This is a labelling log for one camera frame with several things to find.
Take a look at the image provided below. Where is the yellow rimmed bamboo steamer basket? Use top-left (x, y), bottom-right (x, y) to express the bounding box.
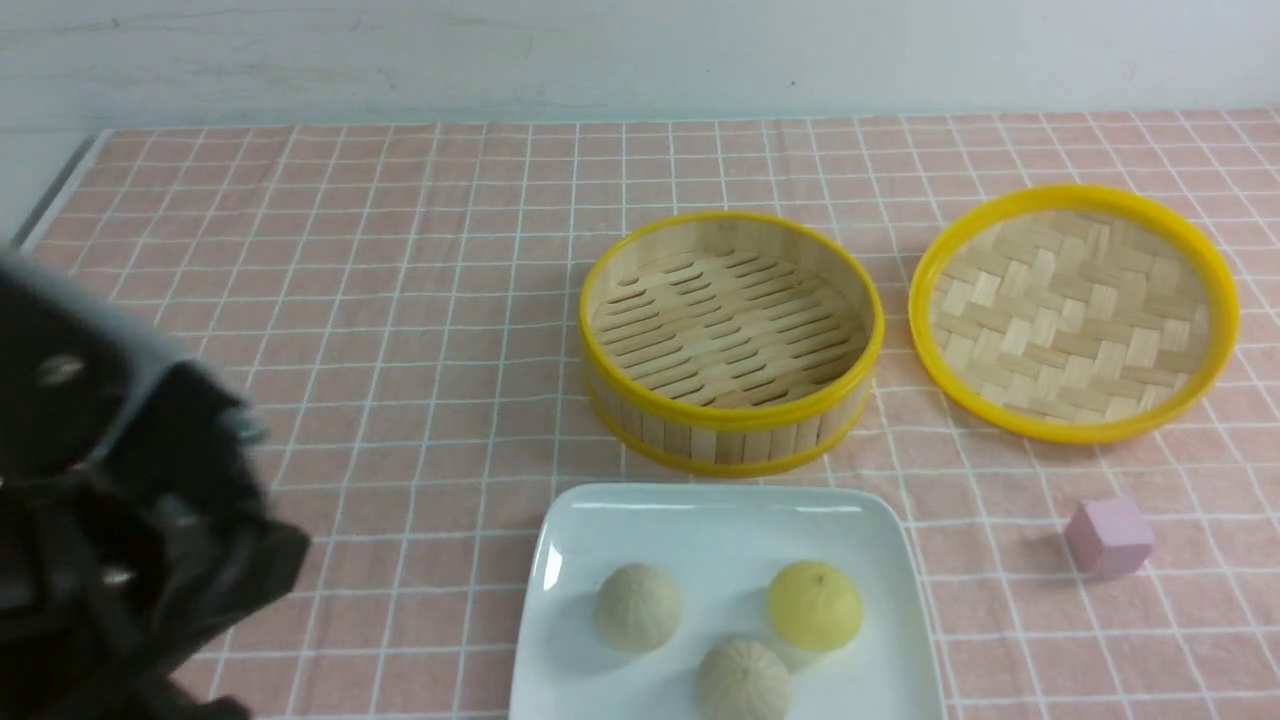
top-left (577, 211), bottom-right (886, 478)

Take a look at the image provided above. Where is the white steamed bun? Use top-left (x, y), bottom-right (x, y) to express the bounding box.
top-left (695, 638), bottom-right (794, 719)
top-left (593, 562), bottom-right (684, 653)

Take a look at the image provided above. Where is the white steamed bun front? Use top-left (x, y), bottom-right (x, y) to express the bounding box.
top-left (695, 638), bottom-right (794, 719)

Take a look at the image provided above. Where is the yellow rimmed woven steamer lid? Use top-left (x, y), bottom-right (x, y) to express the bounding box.
top-left (908, 184), bottom-right (1242, 445)

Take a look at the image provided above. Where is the white square plate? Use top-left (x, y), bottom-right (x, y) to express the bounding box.
top-left (508, 483), bottom-right (948, 719)

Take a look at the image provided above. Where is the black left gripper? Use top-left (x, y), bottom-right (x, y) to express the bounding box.
top-left (3, 400), bottom-right (311, 719)

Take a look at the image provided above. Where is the pink checkered tablecloth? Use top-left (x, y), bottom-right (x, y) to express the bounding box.
top-left (26, 110), bottom-right (1279, 719)

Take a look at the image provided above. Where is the yellow steamed bun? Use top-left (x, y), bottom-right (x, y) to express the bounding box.
top-left (765, 560), bottom-right (864, 653)

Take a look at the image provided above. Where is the pink cube block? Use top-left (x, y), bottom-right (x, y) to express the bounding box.
top-left (1062, 496), bottom-right (1155, 578)

